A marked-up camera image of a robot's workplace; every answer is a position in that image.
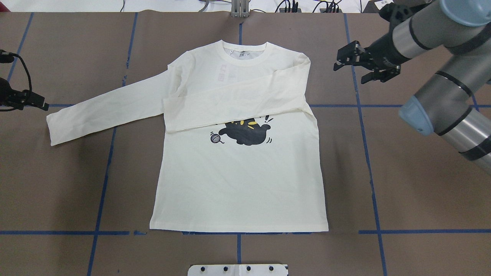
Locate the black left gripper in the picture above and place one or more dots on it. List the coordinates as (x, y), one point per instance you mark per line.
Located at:
(11, 94)

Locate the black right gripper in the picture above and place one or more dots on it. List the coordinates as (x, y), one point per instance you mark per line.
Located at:
(384, 51)

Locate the cream long-sleeve cat shirt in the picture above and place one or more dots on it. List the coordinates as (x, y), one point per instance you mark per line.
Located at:
(241, 151)

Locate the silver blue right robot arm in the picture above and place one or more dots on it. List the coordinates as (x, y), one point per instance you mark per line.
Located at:
(440, 106)

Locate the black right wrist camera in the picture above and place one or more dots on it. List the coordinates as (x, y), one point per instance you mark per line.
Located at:
(394, 13)

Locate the aluminium frame post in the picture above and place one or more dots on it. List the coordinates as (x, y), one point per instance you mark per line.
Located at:
(240, 8)

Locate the white camera post base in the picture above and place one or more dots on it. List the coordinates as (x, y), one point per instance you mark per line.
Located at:
(239, 270)

